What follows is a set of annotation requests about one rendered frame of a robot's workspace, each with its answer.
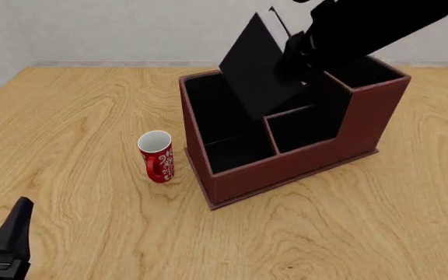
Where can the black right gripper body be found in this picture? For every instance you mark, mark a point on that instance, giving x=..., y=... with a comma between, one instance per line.
x=296, y=58

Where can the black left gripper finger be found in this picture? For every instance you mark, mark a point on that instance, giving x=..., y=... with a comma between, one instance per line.
x=12, y=230

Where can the black book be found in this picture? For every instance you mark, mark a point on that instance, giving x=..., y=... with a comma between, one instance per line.
x=253, y=78

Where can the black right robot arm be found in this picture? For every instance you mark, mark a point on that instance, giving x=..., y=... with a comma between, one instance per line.
x=368, y=26

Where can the red-brown desk caddy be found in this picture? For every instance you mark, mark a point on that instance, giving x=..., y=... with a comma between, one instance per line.
x=286, y=172

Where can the red mug with white pattern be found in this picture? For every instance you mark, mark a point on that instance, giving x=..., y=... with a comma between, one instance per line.
x=161, y=163

